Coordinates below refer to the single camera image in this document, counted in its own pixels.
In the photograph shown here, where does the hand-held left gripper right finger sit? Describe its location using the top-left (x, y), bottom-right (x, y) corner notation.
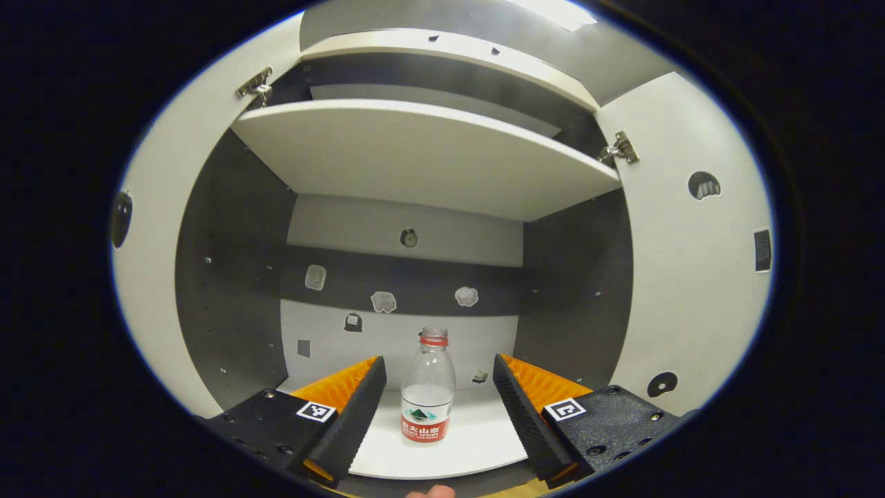
top-left (492, 353), bottom-right (696, 489)

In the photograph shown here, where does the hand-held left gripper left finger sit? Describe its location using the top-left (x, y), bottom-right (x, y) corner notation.
top-left (197, 356), bottom-right (388, 489)

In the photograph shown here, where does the clear plastic water bottle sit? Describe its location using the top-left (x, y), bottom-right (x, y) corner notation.
top-left (400, 326), bottom-right (457, 448)

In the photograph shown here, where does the white cabinet door with handle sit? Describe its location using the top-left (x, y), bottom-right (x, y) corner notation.
top-left (593, 71), bottom-right (776, 417)

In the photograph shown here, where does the white cabinet low shelf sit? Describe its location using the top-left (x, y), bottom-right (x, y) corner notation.
top-left (275, 377), bottom-right (532, 481)

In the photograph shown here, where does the white cabinet body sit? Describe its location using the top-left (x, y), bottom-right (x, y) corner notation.
top-left (173, 28), bottom-right (637, 498)

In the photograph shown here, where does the white cabinet middle shelf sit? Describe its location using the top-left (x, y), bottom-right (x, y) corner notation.
top-left (230, 98), bottom-right (622, 223)

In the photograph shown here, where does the metal door hinge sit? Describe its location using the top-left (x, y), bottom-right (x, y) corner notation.
top-left (597, 131), bottom-right (641, 166)
top-left (234, 66), bottom-right (274, 106)

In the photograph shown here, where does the white upper cabinet panel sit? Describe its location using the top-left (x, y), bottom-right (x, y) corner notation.
top-left (299, 28), bottom-right (601, 113)

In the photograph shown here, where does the white cabinet door without handle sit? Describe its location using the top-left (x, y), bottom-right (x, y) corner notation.
top-left (111, 14), bottom-right (306, 420)

